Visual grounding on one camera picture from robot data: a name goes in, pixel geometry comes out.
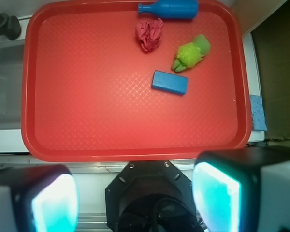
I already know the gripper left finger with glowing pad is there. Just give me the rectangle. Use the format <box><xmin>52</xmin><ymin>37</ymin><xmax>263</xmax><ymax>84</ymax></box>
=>
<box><xmin>0</xmin><ymin>165</ymin><xmax>79</xmax><ymax>232</ymax></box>

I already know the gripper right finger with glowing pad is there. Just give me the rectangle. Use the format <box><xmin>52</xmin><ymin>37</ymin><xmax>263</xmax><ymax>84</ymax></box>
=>
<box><xmin>192</xmin><ymin>146</ymin><xmax>290</xmax><ymax>232</ymax></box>

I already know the green fuzzy toy animal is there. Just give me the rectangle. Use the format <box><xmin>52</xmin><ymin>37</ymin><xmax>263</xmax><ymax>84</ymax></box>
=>
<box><xmin>171</xmin><ymin>34</ymin><xmax>211</xmax><ymax>73</ymax></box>

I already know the blue sponge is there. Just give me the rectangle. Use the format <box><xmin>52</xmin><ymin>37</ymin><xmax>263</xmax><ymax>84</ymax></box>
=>
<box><xmin>249</xmin><ymin>95</ymin><xmax>268</xmax><ymax>131</ymax></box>

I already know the red plastic tray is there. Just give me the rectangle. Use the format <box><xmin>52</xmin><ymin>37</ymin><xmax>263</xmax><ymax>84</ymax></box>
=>
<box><xmin>21</xmin><ymin>0</ymin><xmax>252</xmax><ymax>162</ymax></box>

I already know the metal sink basin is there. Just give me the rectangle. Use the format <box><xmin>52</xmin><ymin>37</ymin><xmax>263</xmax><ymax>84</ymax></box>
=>
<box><xmin>0</xmin><ymin>41</ymin><xmax>24</xmax><ymax>130</ymax></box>

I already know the blue rectangular block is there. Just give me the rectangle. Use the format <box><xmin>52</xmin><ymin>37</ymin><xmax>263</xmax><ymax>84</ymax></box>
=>
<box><xmin>152</xmin><ymin>71</ymin><xmax>189</xmax><ymax>95</ymax></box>

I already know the crumpled red cloth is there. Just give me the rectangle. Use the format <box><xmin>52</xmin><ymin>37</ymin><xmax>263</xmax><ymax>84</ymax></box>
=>
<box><xmin>135</xmin><ymin>18</ymin><xmax>164</xmax><ymax>53</ymax></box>

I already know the blue plastic bottle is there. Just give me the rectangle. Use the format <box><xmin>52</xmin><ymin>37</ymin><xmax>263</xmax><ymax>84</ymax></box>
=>
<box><xmin>138</xmin><ymin>0</ymin><xmax>199</xmax><ymax>19</ymax></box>

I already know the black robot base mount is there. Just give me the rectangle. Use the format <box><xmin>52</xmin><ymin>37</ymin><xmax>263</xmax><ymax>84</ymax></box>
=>
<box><xmin>105</xmin><ymin>160</ymin><xmax>204</xmax><ymax>232</ymax></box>

